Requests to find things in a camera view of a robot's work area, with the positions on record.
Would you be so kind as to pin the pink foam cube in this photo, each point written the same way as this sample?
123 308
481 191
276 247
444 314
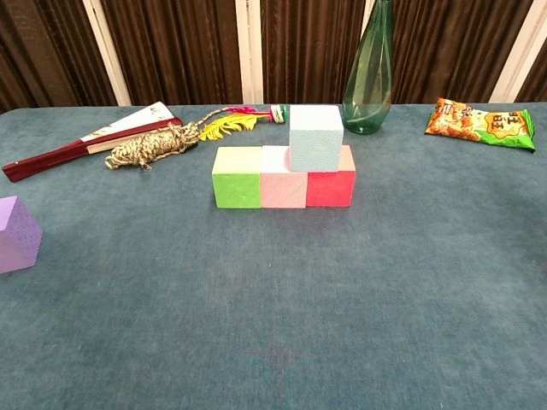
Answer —
283 190

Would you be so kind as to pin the green foam cube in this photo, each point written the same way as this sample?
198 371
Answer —
237 190

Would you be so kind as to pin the red foam cube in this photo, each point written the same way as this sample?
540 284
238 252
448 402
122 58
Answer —
331 188

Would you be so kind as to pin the light blue foam cube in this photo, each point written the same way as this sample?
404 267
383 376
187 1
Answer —
315 138

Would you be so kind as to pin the purple foam cube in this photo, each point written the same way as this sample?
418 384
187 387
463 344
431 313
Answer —
19 239

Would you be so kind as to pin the yellow feather shuttlecock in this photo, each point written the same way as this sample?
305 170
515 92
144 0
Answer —
226 128

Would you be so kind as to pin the blue felt table cover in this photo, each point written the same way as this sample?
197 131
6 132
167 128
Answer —
256 320

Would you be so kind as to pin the green plastic spray bottle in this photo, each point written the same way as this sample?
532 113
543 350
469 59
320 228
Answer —
367 98

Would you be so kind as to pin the dark brown curtain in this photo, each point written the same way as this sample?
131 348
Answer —
184 51

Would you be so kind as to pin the red and white folding fan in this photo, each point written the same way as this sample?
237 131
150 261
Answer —
64 156

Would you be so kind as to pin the orange green snack bag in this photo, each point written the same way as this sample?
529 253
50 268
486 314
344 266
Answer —
483 124

